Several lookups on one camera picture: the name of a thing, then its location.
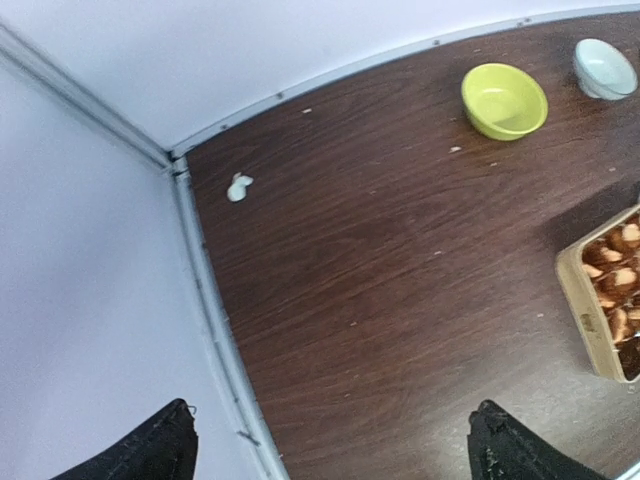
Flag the gold cookie tin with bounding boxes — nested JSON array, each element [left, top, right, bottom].
[[556, 205, 639, 384]]

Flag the aluminium corner post left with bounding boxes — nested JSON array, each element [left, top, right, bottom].
[[1, 19, 173, 172]]

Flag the white heart cookie piece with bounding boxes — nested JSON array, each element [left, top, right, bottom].
[[227, 172, 254, 203]]

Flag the light blue striped bowl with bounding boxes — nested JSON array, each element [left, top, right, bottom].
[[573, 38, 638, 101]]

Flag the green bowl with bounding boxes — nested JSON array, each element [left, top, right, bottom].
[[461, 63, 548, 142]]

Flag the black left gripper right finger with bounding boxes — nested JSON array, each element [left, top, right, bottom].
[[467, 400, 603, 480]]

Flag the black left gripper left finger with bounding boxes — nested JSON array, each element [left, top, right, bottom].
[[54, 398, 198, 480]]

